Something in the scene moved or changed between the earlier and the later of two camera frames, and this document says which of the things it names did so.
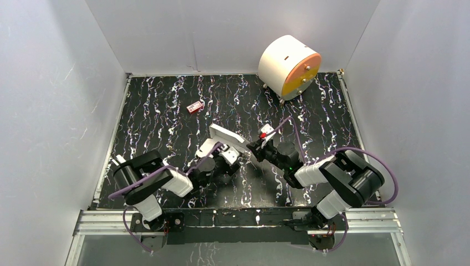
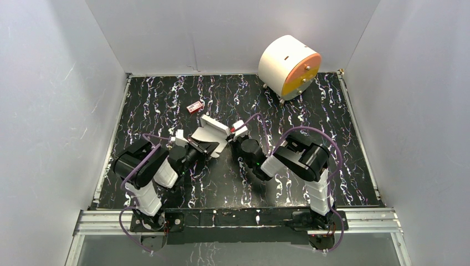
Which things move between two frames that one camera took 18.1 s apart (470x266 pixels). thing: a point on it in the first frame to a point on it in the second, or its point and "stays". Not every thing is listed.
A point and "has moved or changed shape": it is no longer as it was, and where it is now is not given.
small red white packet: x=194 y=107 stays
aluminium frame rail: x=105 y=223 stays
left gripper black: x=228 y=161 to x=202 y=147
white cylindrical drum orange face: x=287 y=66 stays
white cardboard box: x=218 y=135 has moved or changed shape
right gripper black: x=255 y=147 to x=235 y=142
